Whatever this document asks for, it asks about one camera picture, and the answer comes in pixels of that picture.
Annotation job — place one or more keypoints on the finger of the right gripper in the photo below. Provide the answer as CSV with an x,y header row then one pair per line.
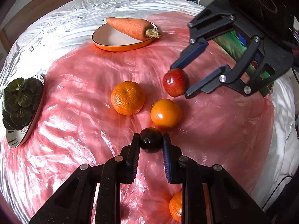
x,y
210,83
190,53

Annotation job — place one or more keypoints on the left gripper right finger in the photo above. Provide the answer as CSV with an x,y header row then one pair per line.
x,y
209,194

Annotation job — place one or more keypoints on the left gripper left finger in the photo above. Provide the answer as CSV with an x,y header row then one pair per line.
x,y
73,200

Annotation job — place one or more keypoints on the red apple back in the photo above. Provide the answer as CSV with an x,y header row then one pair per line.
x,y
175,82

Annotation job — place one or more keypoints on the dark plum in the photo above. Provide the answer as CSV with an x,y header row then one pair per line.
x,y
151,140

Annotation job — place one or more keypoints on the large front mandarin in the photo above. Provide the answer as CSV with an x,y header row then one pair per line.
x,y
175,206

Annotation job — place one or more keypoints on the green rectangular tray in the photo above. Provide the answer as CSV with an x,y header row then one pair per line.
x,y
235,48

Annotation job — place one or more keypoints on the middle small orange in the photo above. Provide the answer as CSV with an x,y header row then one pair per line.
x,y
166,114

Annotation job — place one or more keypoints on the orange carrot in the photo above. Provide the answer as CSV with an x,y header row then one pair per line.
x,y
135,28

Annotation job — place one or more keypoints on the back left mandarin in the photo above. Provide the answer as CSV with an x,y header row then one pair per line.
x,y
128,98

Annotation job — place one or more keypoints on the orange rimmed white plate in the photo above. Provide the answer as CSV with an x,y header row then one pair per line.
x,y
109,39

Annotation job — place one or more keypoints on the silver oval plate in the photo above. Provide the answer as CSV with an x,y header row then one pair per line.
x,y
16,138

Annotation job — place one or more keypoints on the pink plastic sheet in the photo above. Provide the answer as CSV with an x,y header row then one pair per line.
x,y
78,123

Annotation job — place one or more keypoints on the dark green leafy vegetable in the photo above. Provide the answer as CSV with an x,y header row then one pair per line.
x,y
20,102

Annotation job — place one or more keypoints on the white bed duvet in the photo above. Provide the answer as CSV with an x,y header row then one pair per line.
x,y
72,25

